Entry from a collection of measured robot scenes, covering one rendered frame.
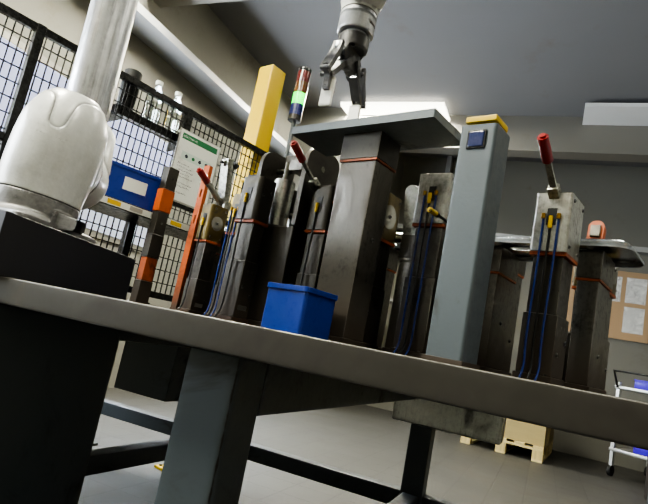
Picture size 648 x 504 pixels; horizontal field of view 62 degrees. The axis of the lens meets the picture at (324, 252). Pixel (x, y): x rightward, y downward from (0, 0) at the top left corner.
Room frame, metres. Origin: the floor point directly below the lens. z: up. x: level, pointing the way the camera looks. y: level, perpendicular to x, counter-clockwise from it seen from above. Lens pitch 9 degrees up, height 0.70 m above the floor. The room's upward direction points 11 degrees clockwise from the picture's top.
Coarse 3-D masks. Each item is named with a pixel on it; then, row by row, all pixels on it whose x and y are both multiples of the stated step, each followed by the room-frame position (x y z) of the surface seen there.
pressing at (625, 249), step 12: (396, 240) 1.42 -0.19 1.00; (504, 240) 1.17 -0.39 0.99; (516, 240) 1.15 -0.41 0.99; (528, 240) 1.13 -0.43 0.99; (588, 240) 1.06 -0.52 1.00; (600, 240) 1.04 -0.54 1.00; (612, 240) 1.03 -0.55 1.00; (516, 252) 1.29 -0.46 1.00; (528, 252) 1.26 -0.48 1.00; (612, 252) 1.11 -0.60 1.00; (624, 252) 1.10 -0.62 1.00; (636, 252) 1.05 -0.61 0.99; (624, 264) 1.18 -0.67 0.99; (636, 264) 1.16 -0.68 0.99
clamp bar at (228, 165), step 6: (222, 162) 1.69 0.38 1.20; (228, 162) 1.69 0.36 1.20; (234, 162) 1.72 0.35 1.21; (222, 168) 1.71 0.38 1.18; (228, 168) 1.69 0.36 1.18; (234, 168) 1.73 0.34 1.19; (222, 174) 1.71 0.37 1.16; (228, 174) 1.70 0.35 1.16; (222, 180) 1.71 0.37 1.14; (228, 180) 1.70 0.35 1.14; (222, 186) 1.71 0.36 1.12; (228, 186) 1.71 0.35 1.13; (222, 192) 1.71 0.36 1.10; (228, 192) 1.71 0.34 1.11; (222, 198) 1.72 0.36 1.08; (228, 198) 1.71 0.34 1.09; (222, 204) 1.71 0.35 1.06
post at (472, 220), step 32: (480, 128) 0.93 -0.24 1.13; (480, 160) 0.93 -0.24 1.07; (480, 192) 0.92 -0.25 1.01; (448, 224) 0.95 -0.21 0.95; (480, 224) 0.92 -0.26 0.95; (448, 256) 0.95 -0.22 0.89; (480, 256) 0.92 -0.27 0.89; (448, 288) 0.94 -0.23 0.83; (480, 288) 0.94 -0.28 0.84; (448, 320) 0.94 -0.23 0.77; (480, 320) 0.95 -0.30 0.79; (448, 352) 0.93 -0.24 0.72
